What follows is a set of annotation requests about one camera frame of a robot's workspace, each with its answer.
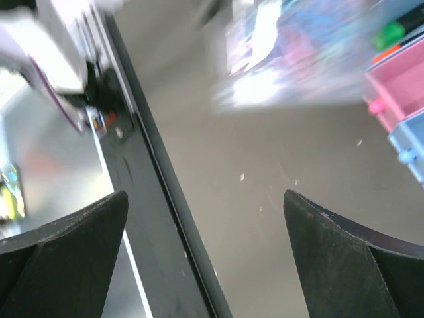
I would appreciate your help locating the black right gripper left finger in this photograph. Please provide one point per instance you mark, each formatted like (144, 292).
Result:
(64, 268)

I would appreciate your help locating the orange capped black highlighter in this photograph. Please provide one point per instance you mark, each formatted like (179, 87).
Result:
(396, 47)

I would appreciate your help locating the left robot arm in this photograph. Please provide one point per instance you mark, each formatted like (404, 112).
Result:
(38, 45)

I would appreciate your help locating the clear jar of paper clips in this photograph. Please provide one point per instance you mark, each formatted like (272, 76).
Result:
(294, 52)

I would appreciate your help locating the light blue drawer bin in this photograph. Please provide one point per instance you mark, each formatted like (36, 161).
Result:
(407, 139)

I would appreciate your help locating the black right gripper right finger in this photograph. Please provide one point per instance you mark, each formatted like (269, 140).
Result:
(349, 270)

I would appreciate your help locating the green capped black highlighter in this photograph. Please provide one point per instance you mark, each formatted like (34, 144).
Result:
(399, 28)

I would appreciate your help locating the pink drawer bin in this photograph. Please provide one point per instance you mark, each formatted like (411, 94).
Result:
(396, 86)

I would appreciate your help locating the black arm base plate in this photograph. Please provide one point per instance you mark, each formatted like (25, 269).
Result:
(167, 254)

